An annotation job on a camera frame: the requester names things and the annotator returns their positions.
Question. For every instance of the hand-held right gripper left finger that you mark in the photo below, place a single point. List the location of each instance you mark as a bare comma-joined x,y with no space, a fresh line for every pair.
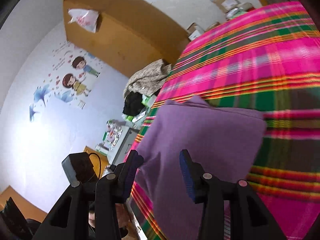
131,172

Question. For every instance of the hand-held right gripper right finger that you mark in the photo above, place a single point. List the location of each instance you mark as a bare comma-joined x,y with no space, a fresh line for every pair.
187,177

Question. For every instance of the purple fleece garment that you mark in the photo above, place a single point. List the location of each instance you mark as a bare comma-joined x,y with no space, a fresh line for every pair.
200,135

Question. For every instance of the person's left hand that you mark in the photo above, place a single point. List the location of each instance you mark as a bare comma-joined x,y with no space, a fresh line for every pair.
122,215

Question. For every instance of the grey drawer cabinet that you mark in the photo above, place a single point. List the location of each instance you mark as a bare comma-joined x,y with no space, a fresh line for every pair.
122,145

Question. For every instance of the group of small medicine boxes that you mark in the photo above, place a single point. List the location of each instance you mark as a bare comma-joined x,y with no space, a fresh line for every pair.
111,135

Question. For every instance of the green tissue pack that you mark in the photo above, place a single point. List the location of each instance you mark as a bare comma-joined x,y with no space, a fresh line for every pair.
147,101
128,118

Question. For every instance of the white tube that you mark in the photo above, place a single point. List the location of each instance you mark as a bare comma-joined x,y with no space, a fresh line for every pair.
138,117

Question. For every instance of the black cloth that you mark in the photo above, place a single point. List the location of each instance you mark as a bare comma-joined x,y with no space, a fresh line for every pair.
132,103

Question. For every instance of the wooden headboard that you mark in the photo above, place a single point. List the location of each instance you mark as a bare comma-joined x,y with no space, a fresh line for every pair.
20,202

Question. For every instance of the black ribbed object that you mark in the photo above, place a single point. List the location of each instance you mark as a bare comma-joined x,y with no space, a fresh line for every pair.
12,217

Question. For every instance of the beige floral cloth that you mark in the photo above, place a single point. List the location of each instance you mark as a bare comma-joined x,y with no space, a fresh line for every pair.
147,77

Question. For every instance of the pink plaid bed sheet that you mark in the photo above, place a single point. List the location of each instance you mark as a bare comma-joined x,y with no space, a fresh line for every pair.
250,62

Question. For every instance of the wooden wardrobe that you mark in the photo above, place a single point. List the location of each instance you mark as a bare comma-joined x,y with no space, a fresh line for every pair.
125,30

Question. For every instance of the white open box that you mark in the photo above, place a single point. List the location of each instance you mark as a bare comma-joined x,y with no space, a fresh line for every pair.
195,32

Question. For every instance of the white plastic bag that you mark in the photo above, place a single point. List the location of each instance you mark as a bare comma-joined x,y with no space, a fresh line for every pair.
85,17

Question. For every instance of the silver plastic package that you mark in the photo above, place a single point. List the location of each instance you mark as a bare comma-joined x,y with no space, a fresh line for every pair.
240,10

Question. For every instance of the brown cardboard box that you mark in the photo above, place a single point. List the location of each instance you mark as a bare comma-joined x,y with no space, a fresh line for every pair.
226,2

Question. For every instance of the cartoon wall sticker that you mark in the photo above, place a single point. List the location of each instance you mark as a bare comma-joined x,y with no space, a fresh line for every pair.
75,80

